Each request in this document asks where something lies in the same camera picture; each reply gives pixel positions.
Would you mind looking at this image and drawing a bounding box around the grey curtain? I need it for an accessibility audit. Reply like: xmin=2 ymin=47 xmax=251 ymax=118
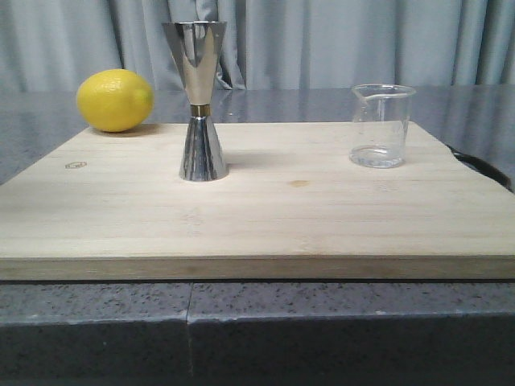
xmin=1 ymin=1 xmax=514 ymax=92

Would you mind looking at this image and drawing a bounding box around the clear glass beaker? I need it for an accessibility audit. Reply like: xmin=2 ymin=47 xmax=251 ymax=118
xmin=349 ymin=84 xmax=416 ymax=169

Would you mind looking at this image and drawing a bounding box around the light wooden cutting board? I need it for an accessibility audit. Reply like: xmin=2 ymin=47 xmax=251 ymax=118
xmin=1 ymin=122 xmax=514 ymax=281

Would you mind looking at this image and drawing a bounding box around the steel double jigger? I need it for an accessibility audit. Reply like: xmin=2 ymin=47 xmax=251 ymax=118
xmin=163 ymin=21 xmax=229 ymax=182

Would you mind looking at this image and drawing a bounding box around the yellow lemon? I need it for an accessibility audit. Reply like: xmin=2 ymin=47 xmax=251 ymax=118
xmin=76 ymin=68 xmax=154 ymax=133

